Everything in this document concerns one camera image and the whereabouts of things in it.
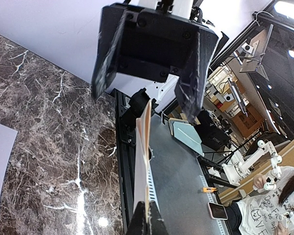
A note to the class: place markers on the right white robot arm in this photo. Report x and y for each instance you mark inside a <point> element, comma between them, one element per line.
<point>162,92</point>

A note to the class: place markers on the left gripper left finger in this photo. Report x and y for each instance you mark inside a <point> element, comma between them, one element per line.
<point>138,224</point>

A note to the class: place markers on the small white robot arm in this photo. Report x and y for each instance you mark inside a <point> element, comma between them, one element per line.
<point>182,162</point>

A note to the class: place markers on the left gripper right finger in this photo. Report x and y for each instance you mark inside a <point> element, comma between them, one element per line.
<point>155,222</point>

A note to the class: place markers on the white letter paper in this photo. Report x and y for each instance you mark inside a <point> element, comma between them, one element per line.
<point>142,156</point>

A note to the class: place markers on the pink smartphone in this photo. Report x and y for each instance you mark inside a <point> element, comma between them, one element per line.
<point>217,211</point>

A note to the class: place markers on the person in white shirt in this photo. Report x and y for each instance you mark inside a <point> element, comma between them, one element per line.
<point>258,215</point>

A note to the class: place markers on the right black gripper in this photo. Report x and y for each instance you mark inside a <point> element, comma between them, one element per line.
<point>148,44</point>

